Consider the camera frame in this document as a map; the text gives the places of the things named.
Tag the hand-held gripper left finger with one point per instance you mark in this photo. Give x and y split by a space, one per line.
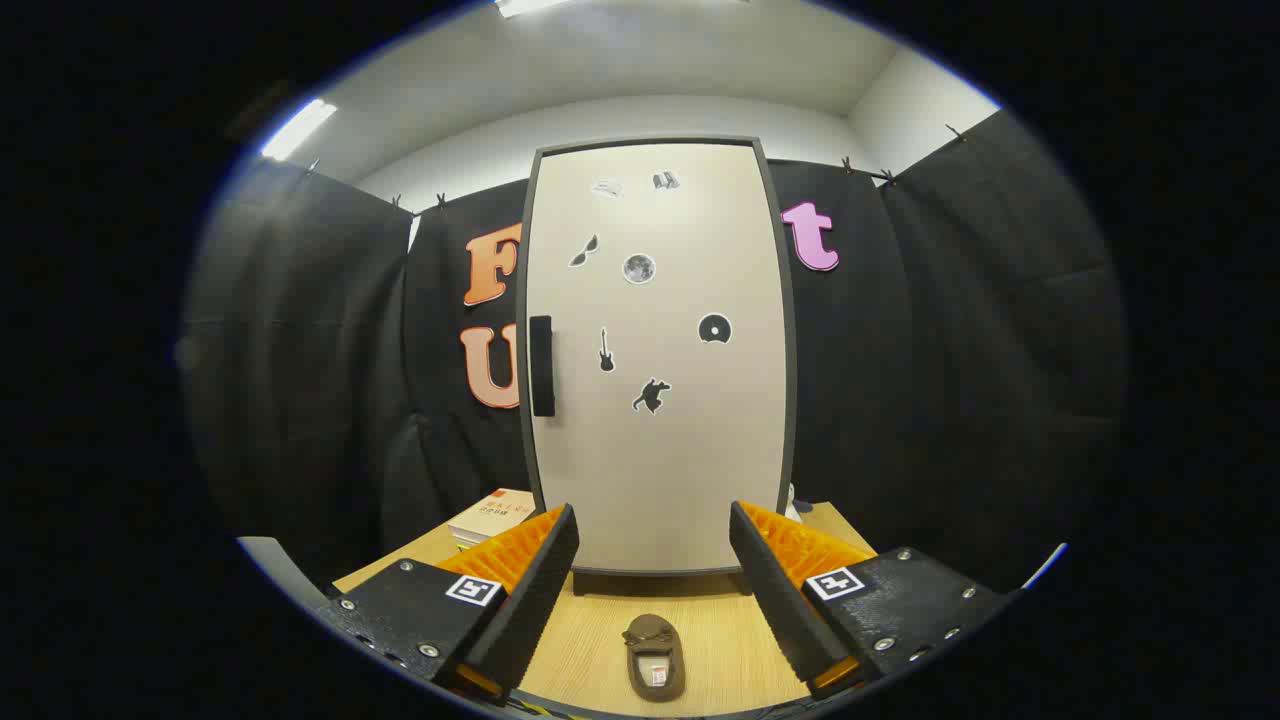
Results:
530 600

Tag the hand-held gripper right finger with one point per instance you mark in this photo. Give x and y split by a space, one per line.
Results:
780 610

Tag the dark grey shoe cabinet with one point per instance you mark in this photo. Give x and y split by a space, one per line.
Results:
660 585

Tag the brown fuzzy shoe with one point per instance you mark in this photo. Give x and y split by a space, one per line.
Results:
655 680

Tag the beige shoe cabinet door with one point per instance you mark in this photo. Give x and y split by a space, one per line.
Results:
660 450

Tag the beige cover book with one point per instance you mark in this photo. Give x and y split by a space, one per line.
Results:
490 515

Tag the grey chair backrest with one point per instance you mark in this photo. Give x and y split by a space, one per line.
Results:
275 560

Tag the black backdrop cloth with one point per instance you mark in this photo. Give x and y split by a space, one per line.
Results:
950 350

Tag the long ceiling light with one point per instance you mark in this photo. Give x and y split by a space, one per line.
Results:
298 130
525 6

